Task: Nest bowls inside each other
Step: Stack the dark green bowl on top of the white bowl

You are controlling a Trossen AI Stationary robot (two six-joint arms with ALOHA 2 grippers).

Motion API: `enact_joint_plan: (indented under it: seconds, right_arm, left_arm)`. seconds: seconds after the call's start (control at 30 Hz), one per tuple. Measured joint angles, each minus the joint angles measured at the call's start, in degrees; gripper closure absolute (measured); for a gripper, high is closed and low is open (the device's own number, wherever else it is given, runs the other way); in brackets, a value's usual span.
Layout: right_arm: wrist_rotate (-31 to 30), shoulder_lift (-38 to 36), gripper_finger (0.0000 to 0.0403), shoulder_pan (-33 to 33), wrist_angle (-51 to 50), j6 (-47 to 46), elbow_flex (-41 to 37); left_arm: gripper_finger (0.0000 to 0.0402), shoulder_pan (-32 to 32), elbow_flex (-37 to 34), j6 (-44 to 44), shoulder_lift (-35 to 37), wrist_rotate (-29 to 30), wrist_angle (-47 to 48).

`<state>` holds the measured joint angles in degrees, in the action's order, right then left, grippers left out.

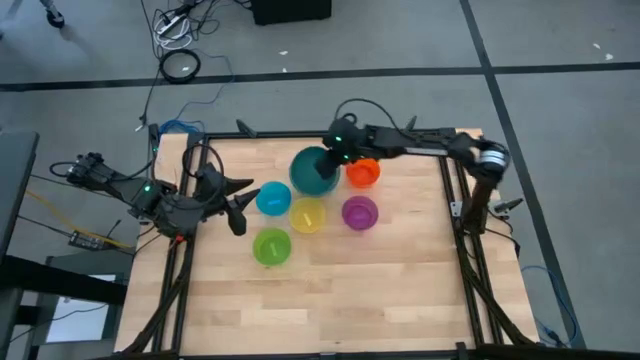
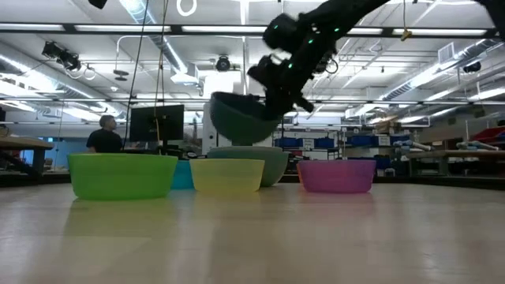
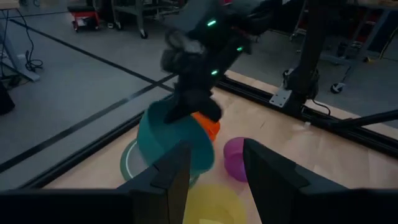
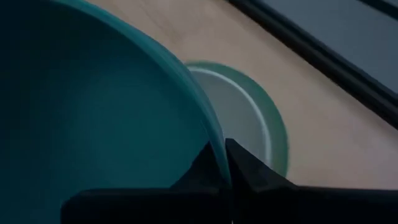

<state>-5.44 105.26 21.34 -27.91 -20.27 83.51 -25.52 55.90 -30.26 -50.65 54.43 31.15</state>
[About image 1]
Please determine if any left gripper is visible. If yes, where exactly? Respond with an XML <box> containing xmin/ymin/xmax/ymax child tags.
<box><xmin>199</xmin><ymin>177</ymin><xmax>262</xmax><ymax>237</ymax></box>

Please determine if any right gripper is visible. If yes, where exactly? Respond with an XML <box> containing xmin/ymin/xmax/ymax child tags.
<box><xmin>314</xmin><ymin>117</ymin><xmax>369</xmax><ymax>181</ymax></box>

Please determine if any small cyan bowl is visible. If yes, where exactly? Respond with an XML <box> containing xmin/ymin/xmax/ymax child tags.
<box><xmin>255</xmin><ymin>180</ymin><xmax>293</xmax><ymax>217</ymax></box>

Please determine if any small orange bowl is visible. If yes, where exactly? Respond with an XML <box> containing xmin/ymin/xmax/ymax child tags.
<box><xmin>345</xmin><ymin>158</ymin><xmax>382</xmax><ymax>189</ymax></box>

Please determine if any small yellow bowl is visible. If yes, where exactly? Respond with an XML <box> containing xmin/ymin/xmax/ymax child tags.
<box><xmin>288</xmin><ymin>196</ymin><xmax>327</xmax><ymax>235</ymax></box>

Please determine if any small purple bowl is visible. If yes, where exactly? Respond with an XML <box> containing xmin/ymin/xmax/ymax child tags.
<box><xmin>341</xmin><ymin>195</ymin><xmax>380</xmax><ymax>232</ymax></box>

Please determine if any small lime green bowl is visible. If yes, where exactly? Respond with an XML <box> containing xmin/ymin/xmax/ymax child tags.
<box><xmin>252</xmin><ymin>227</ymin><xmax>293</xmax><ymax>267</ymax></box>

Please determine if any large pale teal bowl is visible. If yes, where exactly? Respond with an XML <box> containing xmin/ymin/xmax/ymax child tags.
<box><xmin>288</xmin><ymin>145</ymin><xmax>342</xmax><ymax>197</ymax></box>

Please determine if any black box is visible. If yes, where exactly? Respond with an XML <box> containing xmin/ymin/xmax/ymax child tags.
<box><xmin>249</xmin><ymin>0</ymin><xmax>334</xmax><ymax>27</ymax></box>

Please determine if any small black electronic device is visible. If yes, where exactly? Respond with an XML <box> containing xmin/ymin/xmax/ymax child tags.
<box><xmin>68</xmin><ymin>229</ymin><xmax>109</xmax><ymax>252</ymax></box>

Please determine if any white power strip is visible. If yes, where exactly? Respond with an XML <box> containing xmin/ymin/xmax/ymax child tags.
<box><xmin>154</xmin><ymin>13</ymin><xmax>189</xmax><ymax>36</ymax></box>

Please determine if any black desk bar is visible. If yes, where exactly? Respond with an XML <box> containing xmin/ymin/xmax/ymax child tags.
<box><xmin>0</xmin><ymin>254</ymin><xmax>129</xmax><ymax>307</ymax></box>

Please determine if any white panel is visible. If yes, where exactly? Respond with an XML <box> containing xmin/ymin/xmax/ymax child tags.
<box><xmin>44</xmin><ymin>272</ymin><xmax>119</xmax><ymax>346</ymax></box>

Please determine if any dark grey desk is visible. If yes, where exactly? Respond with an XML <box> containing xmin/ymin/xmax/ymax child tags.
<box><xmin>0</xmin><ymin>129</ymin><xmax>41</xmax><ymax>261</ymax></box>

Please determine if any black chair caster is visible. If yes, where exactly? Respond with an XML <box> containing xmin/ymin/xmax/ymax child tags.
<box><xmin>38</xmin><ymin>0</ymin><xmax>67</xmax><ymax>30</ymax></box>

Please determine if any black aluminium table frame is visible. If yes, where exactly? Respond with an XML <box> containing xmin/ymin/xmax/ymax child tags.
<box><xmin>94</xmin><ymin>127</ymin><xmax>640</xmax><ymax>360</ymax></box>

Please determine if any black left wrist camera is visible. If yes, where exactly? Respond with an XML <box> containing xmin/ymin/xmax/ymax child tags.
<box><xmin>195</xmin><ymin>162</ymin><xmax>229</xmax><ymax>194</ymax></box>

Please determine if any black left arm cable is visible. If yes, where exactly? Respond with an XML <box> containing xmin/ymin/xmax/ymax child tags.
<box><xmin>180</xmin><ymin>142</ymin><xmax>226</xmax><ymax>194</ymax></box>

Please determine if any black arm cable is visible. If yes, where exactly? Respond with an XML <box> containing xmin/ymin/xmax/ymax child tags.
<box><xmin>180</xmin><ymin>142</ymin><xmax>226</xmax><ymax>194</ymax></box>
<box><xmin>333</xmin><ymin>97</ymin><xmax>407</xmax><ymax>134</ymax></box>

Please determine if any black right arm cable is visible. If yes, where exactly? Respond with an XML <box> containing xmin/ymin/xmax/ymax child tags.
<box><xmin>333</xmin><ymin>97</ymin><xmax>407</xmax><ymax>134</ymax></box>

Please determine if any blue floor cable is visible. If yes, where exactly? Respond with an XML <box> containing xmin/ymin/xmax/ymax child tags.
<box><xmin>519</xmin><ymin>264</ymin><xmax>580</xmax><ymax>349</ymax></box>
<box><xmin>158</xmin><ymin>48</ymin><xmax>235</xmax><ymax>136</ymax></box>

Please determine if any black floor cable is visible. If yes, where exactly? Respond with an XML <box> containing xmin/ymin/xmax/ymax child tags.
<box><xmin>137</xmin><ymin>0</ymin><xmax>167</xmax><ymax>127</ymax></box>

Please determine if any black round ring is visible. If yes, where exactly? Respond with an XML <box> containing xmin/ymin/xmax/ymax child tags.
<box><xmin>158</xmin><ymin>48</ymin><xmax>202</xmax><ymax>85</ymax></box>

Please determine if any white coiled cable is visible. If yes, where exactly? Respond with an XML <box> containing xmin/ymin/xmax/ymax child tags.
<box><xmin>152</xmin><ymin>14</ymin><xmax>195</xmax><ymax>51</ymax></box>

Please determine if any yellow cable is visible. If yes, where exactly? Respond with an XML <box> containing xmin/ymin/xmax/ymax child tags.
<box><xmin>24</xmin><ymin>188</ymin><xmax>134</xmax><ymax>250</ymax></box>

